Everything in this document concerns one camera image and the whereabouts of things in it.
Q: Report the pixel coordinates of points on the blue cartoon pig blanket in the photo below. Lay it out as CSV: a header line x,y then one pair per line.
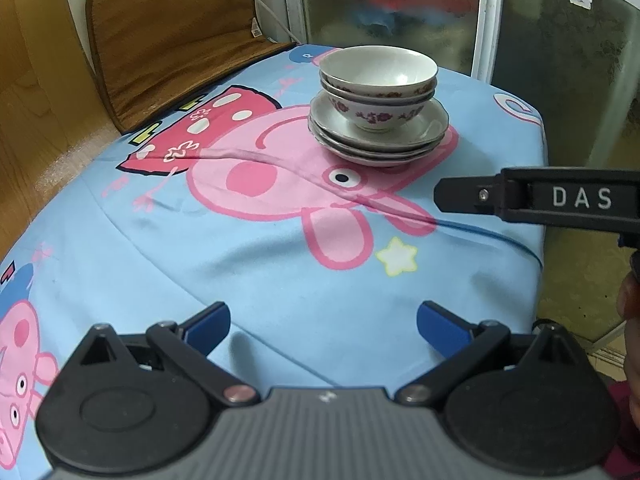
x,y
225,240

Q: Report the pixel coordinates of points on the frosted glass sliding door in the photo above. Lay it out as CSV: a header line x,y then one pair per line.
x,y
390,0
575,85

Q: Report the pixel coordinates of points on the brown cushion mat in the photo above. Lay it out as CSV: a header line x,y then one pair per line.
x,y
165,45

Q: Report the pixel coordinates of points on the white scalloped plate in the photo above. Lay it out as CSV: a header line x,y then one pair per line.
x,y
360,157
432,120
330,141

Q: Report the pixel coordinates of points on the large pink floral bowl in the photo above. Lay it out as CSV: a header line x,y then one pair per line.
x,y
375,117

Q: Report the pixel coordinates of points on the white sticker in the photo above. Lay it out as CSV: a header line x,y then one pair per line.
x,y
581,1

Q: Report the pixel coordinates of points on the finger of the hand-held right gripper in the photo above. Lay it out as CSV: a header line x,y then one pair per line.
x,y
467,194

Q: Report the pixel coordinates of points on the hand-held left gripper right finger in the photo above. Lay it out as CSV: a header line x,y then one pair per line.
x,y
439,325

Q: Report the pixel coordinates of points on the person's right hand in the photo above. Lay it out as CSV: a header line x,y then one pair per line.
x,y
630,297

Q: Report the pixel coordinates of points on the white bowl with brown floral print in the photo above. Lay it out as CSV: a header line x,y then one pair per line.
x,y
380,66

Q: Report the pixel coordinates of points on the red garment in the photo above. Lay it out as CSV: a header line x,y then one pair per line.
x,y
627,430

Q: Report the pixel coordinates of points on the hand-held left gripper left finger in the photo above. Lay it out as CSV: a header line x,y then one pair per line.
x,y
210,326

